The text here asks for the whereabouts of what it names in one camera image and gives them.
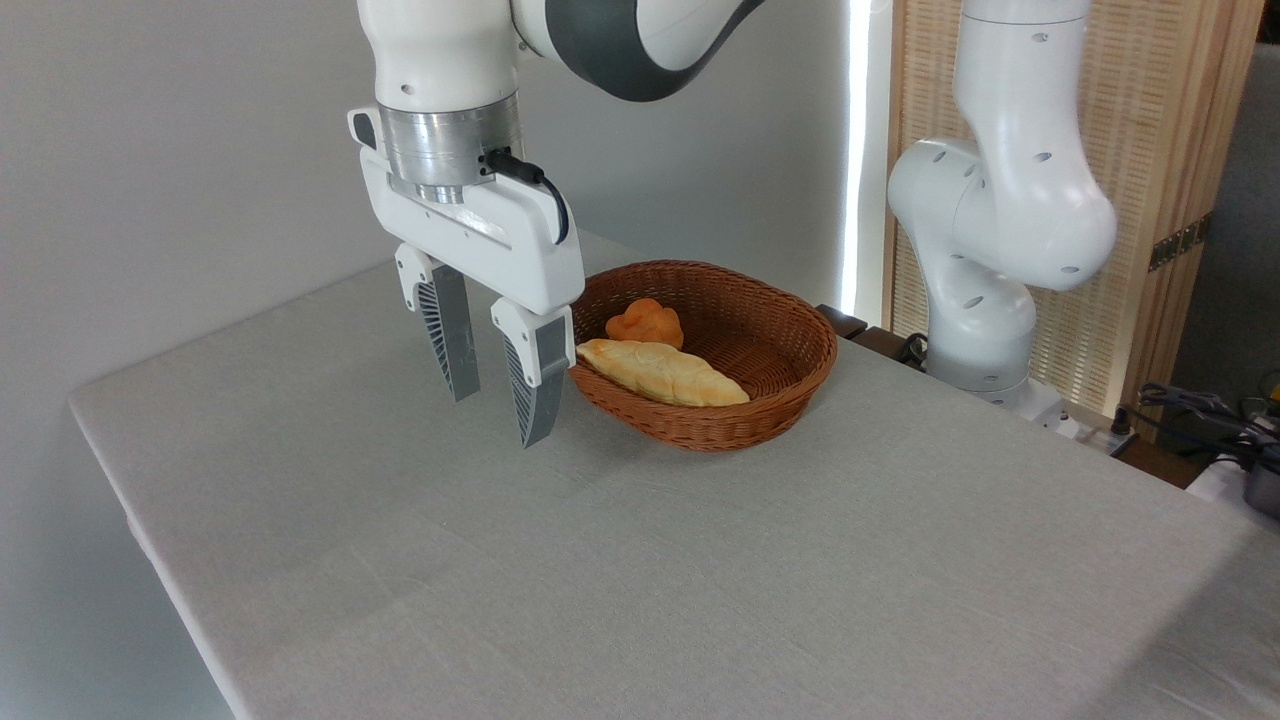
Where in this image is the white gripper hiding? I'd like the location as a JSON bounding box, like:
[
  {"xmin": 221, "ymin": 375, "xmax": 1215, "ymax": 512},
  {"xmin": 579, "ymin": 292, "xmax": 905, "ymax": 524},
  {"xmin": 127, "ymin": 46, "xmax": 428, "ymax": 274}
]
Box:
[{"xmin": 347, "ymin": 100, "xmax": 586, "ymax": 449}]

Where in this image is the round orange bread bun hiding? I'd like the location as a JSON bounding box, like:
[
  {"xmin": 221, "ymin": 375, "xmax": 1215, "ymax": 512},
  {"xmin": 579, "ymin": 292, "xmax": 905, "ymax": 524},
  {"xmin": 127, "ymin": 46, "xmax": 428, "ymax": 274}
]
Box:
[{"xmin": 605, "ymin": 297, "xmax": 686, "ymax": 351}]

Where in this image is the long pale bread loaf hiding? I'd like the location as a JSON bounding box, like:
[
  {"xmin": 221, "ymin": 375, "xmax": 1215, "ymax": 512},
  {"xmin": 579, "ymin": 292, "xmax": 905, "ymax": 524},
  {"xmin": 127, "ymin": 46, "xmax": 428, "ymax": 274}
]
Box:
[{"xmin": 576, "ymin": 338, "xmax": 751, "ymax": 408}]

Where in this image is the grey tablecloth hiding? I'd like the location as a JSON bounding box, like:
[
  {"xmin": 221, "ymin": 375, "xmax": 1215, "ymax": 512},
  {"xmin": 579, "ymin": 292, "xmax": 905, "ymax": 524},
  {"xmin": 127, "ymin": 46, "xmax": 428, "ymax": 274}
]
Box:
[{"xmin": 68, "ymin": 232, "xmax": 1280, "ymax": 720}]

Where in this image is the brown wicker basket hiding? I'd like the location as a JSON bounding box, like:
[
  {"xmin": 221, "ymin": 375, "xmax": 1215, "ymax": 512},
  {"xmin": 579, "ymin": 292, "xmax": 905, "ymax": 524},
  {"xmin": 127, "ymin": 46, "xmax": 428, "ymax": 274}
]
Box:
[{"xmin": 566, "ymin": 260, "xmax": 839, "ymax": 453}]

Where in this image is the metal screen hinge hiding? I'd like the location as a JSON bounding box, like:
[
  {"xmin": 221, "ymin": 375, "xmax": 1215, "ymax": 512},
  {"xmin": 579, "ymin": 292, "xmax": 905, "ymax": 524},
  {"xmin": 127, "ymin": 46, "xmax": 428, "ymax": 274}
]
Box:
[{"xmin": 1148, "ymin": 211, "xmax": 1215, "ymax": 273}]

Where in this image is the wooden slatted folding screen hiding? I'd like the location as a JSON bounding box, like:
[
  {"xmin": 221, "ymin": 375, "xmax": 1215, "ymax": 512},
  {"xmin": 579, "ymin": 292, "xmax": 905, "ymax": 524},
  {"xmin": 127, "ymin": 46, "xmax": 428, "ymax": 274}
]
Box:
[{"xmin": 883, "ymin": 0, "xmax": 1267, "ymax": 443}]

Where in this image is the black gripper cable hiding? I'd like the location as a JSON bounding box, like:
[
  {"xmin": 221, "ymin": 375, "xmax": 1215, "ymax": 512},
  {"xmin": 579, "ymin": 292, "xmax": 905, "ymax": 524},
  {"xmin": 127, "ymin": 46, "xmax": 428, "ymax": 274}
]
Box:
[{"xmin": 482, "ymin": 148, "xmax": 572, "ymax": 246}]

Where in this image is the black cable bundle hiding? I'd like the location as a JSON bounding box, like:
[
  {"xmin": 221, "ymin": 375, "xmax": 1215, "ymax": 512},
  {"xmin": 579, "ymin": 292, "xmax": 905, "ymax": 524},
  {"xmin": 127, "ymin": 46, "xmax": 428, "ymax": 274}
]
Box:
[{"xmin": 1138, "ymin": 382, "xmax": 1280, "ymax": 473}]

